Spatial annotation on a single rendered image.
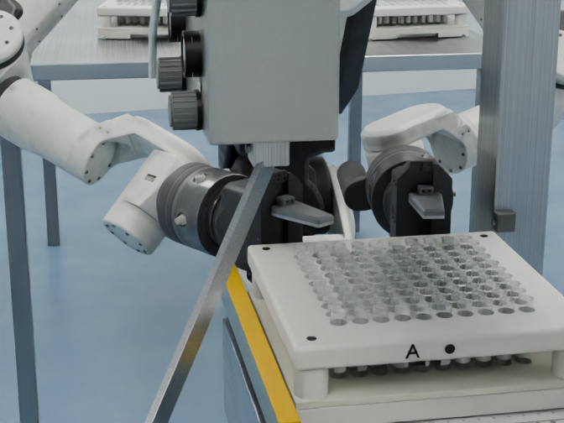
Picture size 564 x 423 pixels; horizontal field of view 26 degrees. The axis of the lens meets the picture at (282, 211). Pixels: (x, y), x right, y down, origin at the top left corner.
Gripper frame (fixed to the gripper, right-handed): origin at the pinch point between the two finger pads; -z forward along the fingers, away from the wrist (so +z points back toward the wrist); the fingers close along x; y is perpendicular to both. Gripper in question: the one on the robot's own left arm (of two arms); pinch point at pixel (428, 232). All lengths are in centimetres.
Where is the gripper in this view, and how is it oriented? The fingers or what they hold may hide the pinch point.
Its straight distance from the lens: 120.1
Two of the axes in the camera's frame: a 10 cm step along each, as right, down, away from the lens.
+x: 0.0, 9.6, 2.9
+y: -10.0, 0.1, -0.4
